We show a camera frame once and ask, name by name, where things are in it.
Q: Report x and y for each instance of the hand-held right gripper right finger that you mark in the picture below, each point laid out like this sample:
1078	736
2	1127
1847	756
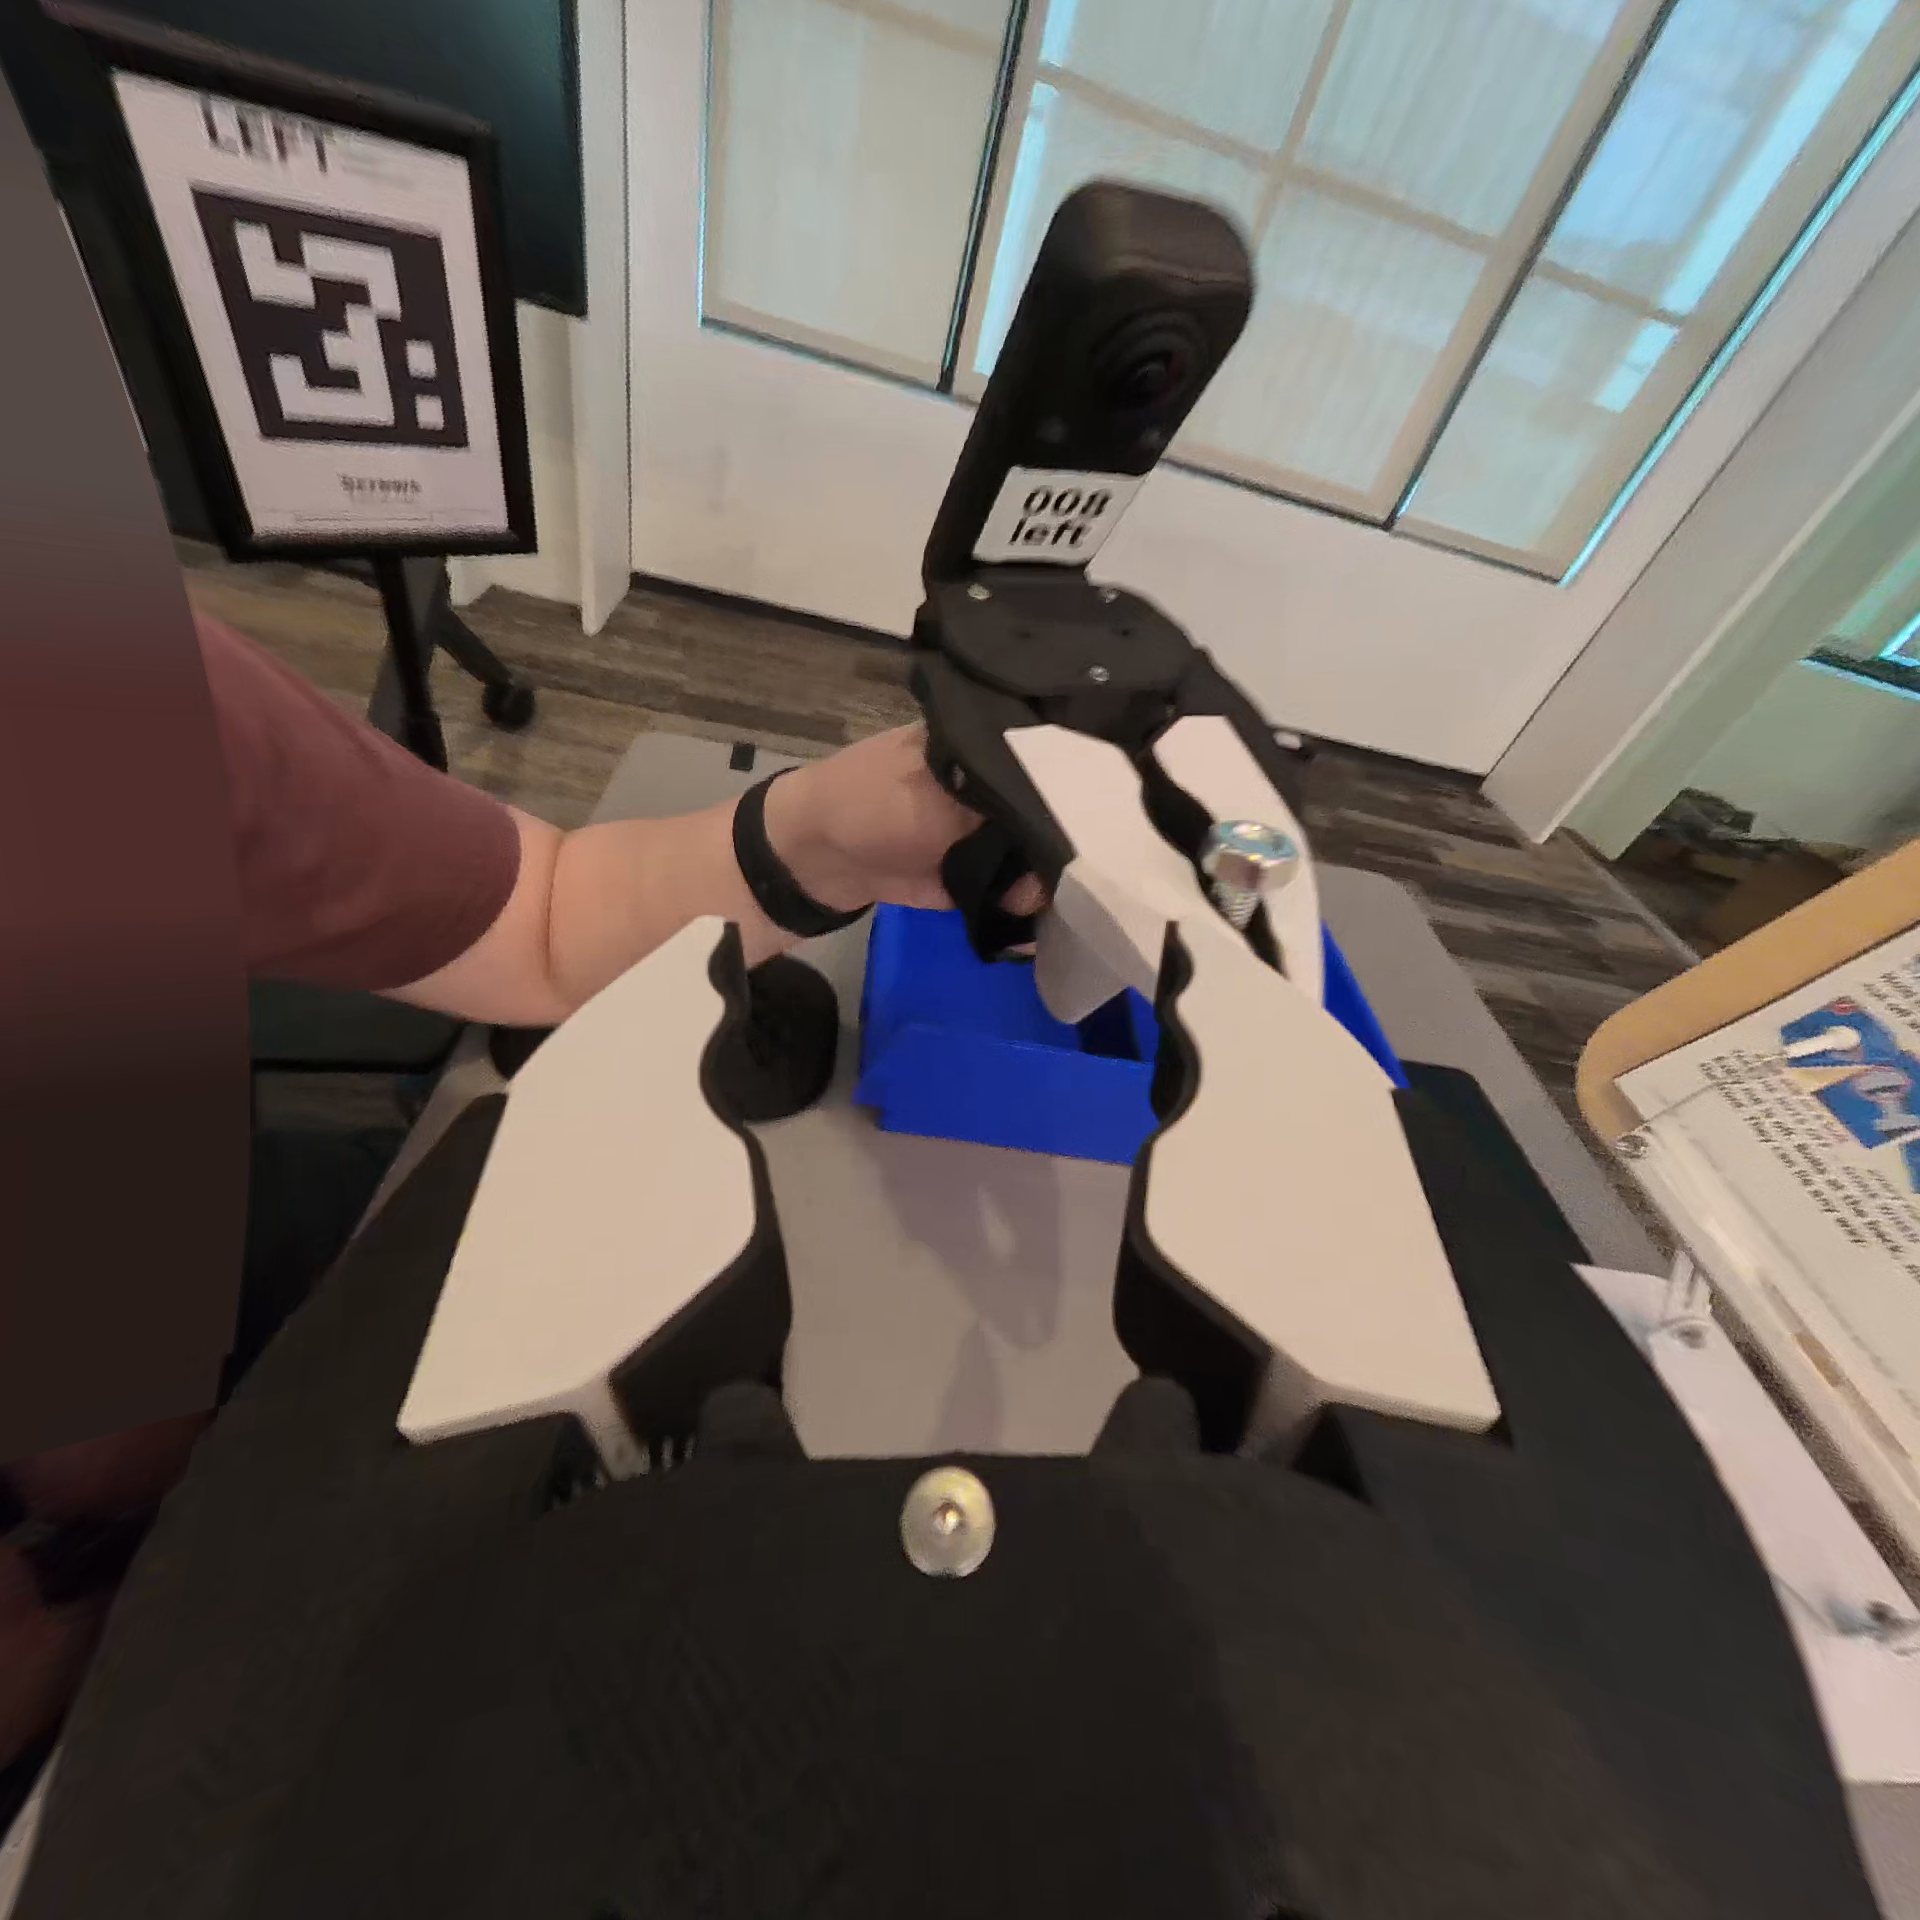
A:
1321	1199

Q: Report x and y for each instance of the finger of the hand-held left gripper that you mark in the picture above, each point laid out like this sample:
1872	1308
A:
1241	766
1092	826

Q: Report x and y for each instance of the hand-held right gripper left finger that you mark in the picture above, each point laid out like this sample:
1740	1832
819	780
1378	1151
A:
600	1199

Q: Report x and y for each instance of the silver hex bolt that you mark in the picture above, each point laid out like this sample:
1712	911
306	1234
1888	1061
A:
1247	857

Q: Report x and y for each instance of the blue plastic bin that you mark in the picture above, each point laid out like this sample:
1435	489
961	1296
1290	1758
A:
977	1093

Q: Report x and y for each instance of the person's left forearm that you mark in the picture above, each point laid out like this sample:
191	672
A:
633	917

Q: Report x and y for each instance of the person's left hand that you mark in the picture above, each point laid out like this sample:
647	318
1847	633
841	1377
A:
869	826

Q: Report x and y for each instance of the dark office chair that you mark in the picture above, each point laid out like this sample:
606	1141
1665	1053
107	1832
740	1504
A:
345	1030

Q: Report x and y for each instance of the large window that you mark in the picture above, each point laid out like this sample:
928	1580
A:
841	179

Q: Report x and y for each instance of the black wrist band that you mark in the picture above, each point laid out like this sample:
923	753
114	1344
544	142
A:
755	872

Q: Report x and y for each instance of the wooden document stand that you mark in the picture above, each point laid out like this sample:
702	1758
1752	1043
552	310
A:
1695	991

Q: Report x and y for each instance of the dark floor clutter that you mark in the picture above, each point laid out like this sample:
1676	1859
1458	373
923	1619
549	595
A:
1704	826

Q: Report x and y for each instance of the printed paper sheet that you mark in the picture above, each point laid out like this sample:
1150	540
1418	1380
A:
1833	1170

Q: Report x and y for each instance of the narrow side window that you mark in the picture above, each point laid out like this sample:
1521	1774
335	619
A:
1879	649

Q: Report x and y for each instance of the black framed marker sign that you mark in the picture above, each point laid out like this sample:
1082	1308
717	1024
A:
345	302

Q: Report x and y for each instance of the large black wall screen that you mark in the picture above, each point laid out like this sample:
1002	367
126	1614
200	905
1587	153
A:
524	153

